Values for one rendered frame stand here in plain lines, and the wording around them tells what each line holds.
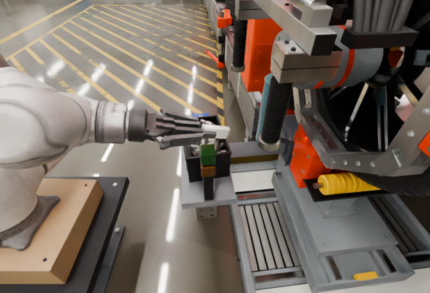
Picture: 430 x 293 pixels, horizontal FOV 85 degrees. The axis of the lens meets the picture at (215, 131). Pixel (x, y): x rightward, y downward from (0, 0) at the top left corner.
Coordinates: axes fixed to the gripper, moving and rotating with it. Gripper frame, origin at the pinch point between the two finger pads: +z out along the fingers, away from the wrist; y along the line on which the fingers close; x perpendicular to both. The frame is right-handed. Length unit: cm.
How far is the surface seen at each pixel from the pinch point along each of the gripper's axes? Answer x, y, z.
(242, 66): -9.4, 20.8, 10.4
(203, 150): 4.8, -1.9, -2.2
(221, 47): 33, 166, 50
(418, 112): -23.2, -20.0, 23.5
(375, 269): 39, -23, 67
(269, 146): -8.1, -13.3, 6.1
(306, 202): 35, 3, 51
